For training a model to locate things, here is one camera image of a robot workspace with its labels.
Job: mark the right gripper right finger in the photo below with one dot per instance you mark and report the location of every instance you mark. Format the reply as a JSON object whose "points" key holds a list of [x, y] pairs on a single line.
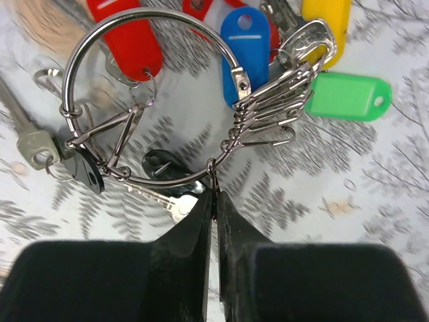
{"points": [[261, 280]]}

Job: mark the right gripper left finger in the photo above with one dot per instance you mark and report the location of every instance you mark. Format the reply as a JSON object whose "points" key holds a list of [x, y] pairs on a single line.
{"points": [[162, 280]]}

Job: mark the silver key bottom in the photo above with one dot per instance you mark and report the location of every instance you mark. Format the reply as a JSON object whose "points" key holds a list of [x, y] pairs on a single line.
{"points": [[179, 207]]}

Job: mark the black key tag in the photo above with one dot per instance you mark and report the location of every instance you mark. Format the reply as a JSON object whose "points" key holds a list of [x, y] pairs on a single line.
{"points": [[163, 165]]}

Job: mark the black round-head key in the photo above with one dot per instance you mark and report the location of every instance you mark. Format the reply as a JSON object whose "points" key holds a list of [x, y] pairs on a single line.
{"points": [[79, 166]]}

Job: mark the silver key left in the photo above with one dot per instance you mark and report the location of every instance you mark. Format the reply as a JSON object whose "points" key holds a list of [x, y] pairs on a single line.
{"points": [[37, 146]]}

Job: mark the green key tag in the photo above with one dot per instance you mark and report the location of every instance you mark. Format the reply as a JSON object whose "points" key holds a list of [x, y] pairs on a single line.
{"points": [[349, 97]]}

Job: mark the solid red key tag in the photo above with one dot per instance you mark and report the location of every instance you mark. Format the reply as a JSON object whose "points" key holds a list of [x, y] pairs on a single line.
{"points": [[133, 45]]}

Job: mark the blue key tag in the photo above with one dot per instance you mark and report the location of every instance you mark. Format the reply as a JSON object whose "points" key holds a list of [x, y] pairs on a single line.
{"points": [[247, 33]]}

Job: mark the silver key by yellow tag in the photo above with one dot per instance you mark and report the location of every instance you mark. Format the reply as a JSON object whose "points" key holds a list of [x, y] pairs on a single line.
{"points": [[298, 37]]}

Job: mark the red window key tag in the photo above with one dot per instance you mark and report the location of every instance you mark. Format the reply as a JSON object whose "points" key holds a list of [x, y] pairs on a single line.
{"points": [[213, 14]]}

